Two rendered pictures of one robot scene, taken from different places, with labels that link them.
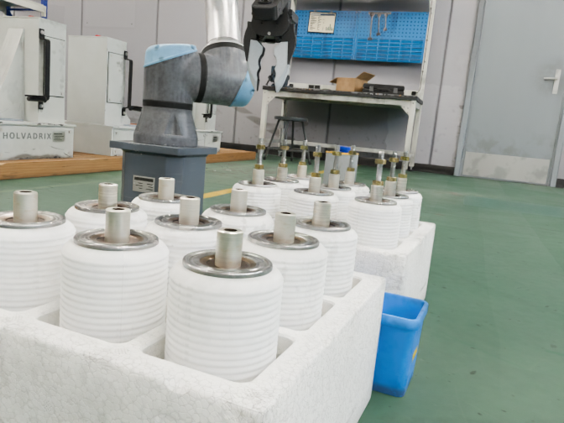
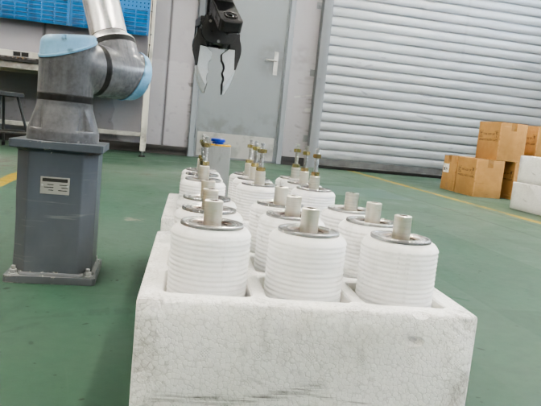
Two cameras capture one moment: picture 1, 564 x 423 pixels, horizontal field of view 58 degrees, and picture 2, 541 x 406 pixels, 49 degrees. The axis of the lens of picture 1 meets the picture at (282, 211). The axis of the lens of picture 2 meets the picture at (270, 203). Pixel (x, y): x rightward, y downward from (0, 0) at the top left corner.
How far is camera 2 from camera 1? 0.57 m
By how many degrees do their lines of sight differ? 31
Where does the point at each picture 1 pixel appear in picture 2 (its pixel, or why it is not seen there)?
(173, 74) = (82, 67)
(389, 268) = not seen: hidden behind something
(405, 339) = not seen: hidden behind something
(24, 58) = not seen: outside the picture
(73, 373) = (336, 326)
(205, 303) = (418, 263)
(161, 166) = (78, 165)
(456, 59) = (183, 34)
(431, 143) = (162, 122)
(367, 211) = (316, 197)
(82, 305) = (316, 280)
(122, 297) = (340, 271)
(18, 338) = (284, 311)
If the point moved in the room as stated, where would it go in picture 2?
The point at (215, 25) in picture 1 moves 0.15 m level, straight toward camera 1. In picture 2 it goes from (104, 14) to (133, 9)
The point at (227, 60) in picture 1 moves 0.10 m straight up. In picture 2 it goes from (125, 53) to (129, 8)
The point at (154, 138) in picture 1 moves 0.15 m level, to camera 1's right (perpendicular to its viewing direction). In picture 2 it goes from (66, 134) to (136, 140)
